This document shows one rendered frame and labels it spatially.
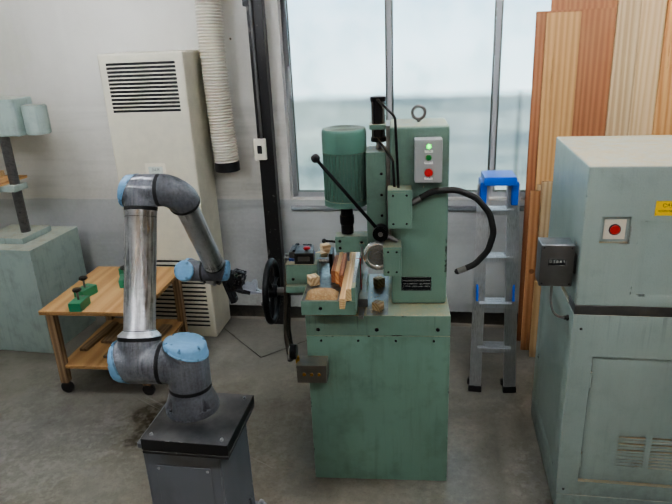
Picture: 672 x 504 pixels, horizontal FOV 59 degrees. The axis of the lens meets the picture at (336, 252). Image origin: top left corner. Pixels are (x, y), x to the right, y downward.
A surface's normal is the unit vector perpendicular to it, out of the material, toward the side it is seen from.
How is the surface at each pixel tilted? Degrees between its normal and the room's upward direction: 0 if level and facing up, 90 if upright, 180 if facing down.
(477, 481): 0
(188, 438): 1
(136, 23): 90
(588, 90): 87
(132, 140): 90
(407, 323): 90
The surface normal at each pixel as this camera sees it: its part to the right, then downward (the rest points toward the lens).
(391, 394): -0.09, 0.35
